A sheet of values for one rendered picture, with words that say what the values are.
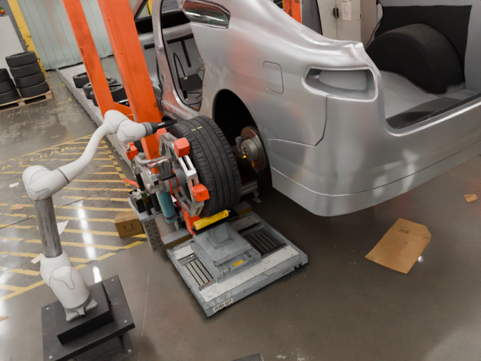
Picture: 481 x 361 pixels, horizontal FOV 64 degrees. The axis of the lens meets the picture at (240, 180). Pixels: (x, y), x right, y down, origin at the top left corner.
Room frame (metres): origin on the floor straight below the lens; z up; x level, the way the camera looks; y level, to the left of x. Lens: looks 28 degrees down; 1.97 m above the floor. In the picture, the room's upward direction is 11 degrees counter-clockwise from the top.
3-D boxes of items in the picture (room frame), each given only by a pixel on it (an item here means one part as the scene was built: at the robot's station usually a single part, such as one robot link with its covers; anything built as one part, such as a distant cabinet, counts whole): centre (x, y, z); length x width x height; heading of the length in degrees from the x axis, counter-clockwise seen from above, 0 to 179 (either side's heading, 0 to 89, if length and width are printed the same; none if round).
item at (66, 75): (9.23, 3.04, 0.20); 6.82 x 0.86 x 0.39; 24
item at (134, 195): (2.70, 0.80, 0.51); 0.20 x 0.14 x 0.13; 27
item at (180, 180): (2.27, 0.45, 0.85); 0.21 x 0.14 x 0.14; 114
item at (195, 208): (2.30, 0.39, 0.85); 0.54 x 0.07 x 0.54; 24
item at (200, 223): (2.23, 0.25, 0.51); 0.29 x 0.06 x 0.06; 114
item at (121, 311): (1.77, 1.08, 0.15); 0.50 x 0.50 x 0.30; 22
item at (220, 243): (2.37, 0.23, 0.32); 0.40 x 0.30 x 0.28; 24
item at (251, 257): (2.35, 0.22, 0.13); 0.50 x 0.36 x 0.10; 24
